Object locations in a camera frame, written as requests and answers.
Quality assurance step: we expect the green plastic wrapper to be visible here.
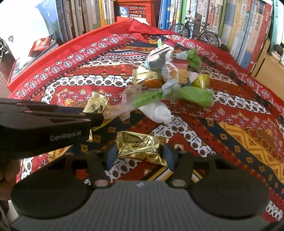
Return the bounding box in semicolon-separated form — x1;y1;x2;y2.
132;86;215;108

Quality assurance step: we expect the grey white snack wrapper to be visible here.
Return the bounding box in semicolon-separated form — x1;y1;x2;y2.
146;44;174;70

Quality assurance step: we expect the left row of books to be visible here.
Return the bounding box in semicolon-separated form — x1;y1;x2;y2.
36;0;115;45

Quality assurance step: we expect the row of upright books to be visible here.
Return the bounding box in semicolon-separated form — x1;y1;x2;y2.
158;1;283;72

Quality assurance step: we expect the person left hand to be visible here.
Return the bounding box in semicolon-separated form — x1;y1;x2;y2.
0;160;20;201

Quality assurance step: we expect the small gold foil wrapper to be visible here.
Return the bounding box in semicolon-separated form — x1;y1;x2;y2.
83;92;109;113

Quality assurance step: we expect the white crumpled tissue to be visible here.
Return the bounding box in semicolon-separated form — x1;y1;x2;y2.
139;101;174;124

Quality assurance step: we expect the flat magazine stack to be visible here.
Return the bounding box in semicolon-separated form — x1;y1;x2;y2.
7;39;59;88

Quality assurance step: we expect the patterned red tablecloth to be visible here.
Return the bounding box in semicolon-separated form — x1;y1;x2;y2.
10;20;283;222

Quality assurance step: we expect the red snack packet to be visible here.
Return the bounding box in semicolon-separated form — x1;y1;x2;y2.
28;34;53;57

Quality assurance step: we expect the wooden drawer box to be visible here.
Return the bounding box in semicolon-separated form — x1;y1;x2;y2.
251;38;283;100

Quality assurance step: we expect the red plastic crate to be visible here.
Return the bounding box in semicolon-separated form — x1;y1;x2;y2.
114;0;161;27

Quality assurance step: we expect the miniature black bicycle model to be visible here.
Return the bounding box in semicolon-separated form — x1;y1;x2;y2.
170;10;221;47

